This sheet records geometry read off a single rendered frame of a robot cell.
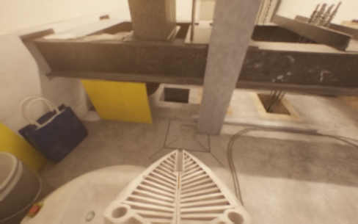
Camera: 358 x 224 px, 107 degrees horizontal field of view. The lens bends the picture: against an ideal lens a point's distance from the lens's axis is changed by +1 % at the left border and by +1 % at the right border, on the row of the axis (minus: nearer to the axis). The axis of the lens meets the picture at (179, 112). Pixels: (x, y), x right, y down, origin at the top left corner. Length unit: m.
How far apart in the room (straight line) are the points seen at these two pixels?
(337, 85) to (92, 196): 1.48
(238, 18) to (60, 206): 0.97
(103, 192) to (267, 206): 0.84
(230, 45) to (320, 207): 1.01
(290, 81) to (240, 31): 0.55
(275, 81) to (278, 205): 0.75
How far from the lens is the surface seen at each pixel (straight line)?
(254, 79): 1.05
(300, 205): 1.13
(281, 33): 1.88
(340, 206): 1.28
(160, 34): 0.90
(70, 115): 1.19
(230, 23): 0.74
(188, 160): 0.16
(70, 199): 0.65
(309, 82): 1.23
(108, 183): 0.62
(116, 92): 1.13
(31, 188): 0.98
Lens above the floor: 0.88
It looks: 42 degrees down
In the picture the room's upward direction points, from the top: straight up
